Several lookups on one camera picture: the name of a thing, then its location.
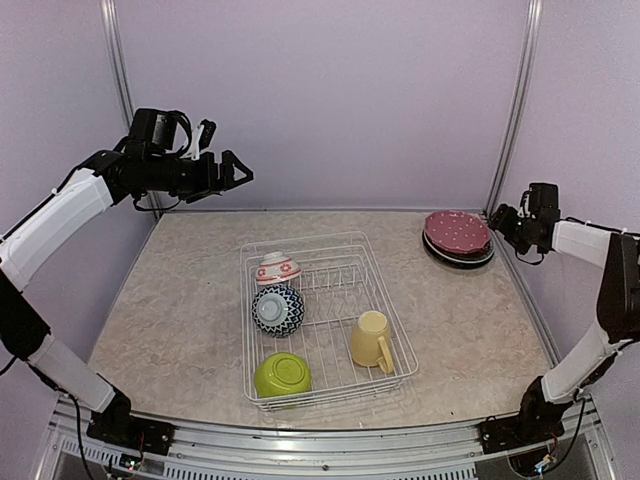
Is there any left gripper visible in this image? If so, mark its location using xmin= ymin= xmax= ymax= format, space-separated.
xmin=146 ymin=148 xmax=253 ymax=203

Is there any red floral plate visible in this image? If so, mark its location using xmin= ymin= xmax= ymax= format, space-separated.
xmin=422 ymin=233 xmax=494 ymax=267

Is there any pink dotted plate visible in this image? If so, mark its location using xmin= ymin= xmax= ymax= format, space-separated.
xmin=424 ymin=210 xmax=490 ymax=257

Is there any black rimmed dark plate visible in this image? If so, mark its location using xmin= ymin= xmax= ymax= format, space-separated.
xmin=423 ymin=246 xmax=494 ymax=270

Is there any red white patterned bowl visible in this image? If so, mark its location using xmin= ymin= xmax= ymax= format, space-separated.
xmin=255 ymin=251 xmax=301 ymax=286

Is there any blue white zigzag bowl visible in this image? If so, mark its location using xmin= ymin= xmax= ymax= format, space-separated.
xmin=251 ymin=284 xmax=305 ymax=338

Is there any yellow mug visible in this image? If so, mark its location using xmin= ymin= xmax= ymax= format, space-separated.
xmin=350 ymin=310 xmax=395 ymax=374

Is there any green bowl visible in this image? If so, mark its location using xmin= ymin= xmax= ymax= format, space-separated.
xmin=254 ymin=352 xmax=312 ymax=398

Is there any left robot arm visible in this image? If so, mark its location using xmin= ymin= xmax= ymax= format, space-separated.
xmin=1 ymin=150 xmax=253 ymax=445

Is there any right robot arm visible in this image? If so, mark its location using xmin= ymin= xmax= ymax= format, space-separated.
xmin=488 ymin=204 xmax=639 ymax=444

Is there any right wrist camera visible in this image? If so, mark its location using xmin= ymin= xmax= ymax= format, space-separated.
xmin=520 ymin=182 xmax=560 ymax=221

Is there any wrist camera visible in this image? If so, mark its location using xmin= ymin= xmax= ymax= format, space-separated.
xmin=124 ymin=108 xmax=217 ymax=160
xmin=520 ymin=182 xmax=560 ymax=221

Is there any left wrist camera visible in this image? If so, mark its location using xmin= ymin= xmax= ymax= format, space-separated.
xmin=124 ymin=108 xmax=217 ymax=160

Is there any white wire dish rack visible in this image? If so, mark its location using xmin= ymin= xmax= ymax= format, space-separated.
xmin=240 ymin=231 xmax=418 ymax=411

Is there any left aluminium corner post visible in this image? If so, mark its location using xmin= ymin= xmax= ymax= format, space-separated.
xmin=98 ymin=0 xmax=164 ymax=221

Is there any aluminium corner post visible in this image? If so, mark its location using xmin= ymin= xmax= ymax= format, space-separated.
xmin=98 ymin=0 xmax=164 ymax=221
xmin=484 ymin=0 xmax=543 ymax=216

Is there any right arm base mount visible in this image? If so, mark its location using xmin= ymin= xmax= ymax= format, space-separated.
xmin=478 ymin=415 xmax=565 ymax=454

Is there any right aluminium corner post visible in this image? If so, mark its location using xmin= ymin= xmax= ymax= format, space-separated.
xmin=484 ymin=0 xmax=543 ymax=216

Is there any aluminium front rail frame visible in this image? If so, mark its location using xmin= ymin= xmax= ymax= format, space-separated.
xmin=34 ymin=394 xmax=616 ymax=480

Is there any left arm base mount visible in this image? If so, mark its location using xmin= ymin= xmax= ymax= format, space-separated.
xmin=87 ymin=416 xmax=175 ymax=456

